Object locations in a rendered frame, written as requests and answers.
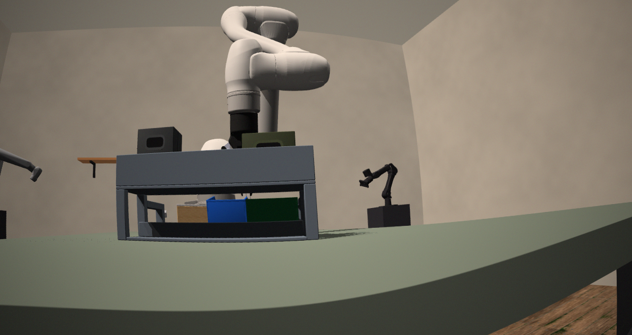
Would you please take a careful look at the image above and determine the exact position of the olive green case with orange latches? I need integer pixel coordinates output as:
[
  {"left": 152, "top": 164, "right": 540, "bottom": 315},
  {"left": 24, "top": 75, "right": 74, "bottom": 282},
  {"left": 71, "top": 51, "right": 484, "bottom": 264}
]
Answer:
[{"left": 242, "top": 131, "right": 296, "bottom": 148}]

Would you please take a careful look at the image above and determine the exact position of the blue bin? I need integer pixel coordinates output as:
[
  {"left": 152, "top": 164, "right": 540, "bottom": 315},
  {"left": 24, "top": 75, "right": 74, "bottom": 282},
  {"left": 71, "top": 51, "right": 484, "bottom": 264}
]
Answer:
[{"left": 206, "top": 196, "right": 247, "bottom": 222}]

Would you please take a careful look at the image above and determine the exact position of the green bin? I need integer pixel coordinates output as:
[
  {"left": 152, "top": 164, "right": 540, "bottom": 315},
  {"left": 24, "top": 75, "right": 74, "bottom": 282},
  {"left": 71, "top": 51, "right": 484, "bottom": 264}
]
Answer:
[{"left": 246, "top": 197, "right": 299, "bottom": 222}]

